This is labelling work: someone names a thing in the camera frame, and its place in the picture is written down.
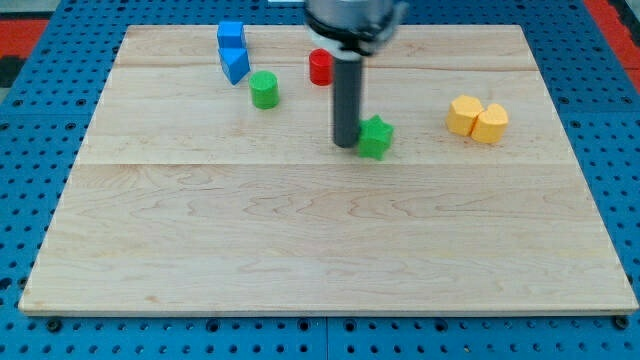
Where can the green star block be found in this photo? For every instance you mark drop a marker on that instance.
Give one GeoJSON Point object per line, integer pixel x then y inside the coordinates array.
{"type": "Point", "coordinates": [375, 138]}

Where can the green cylinder block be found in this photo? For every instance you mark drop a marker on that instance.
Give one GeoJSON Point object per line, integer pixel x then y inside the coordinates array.
{"type": "Point", "coordinates": [264, 89]}

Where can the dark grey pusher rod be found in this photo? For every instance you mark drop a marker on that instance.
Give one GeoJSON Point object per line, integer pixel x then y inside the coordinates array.
{"type": "Point", "coordinates": [347, 84]}

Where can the red cylinder block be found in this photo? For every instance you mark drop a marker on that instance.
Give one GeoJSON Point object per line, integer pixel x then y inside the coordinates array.
{"type": "Point", "coordinates": [320, 67]}

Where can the wooden board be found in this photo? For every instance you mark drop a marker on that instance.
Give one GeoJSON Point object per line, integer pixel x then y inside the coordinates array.
{"type": "Point", "coordinates": [185, 200]}

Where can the blue triangle block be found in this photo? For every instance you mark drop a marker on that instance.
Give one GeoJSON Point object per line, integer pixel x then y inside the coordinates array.
{"type": "Point", "coordinates": [235, 63]}

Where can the yellow hexagon block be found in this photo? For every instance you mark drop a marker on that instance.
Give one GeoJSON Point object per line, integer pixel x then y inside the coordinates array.
{"type": "Point", "coordinates": [462, 114]}

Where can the blue cube block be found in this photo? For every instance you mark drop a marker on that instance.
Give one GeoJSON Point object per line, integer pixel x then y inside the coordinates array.
{"type": "Point", "coordinates": [230, 34]}

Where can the yellow heart block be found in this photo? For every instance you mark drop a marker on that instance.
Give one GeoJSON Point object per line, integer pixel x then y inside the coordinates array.
{"type": "Point", "coordinates": [490, 124]}

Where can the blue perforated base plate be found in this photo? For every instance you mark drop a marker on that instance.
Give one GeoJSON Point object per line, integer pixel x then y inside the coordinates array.
{"type": "Point", "coordinates": [46, 113]}

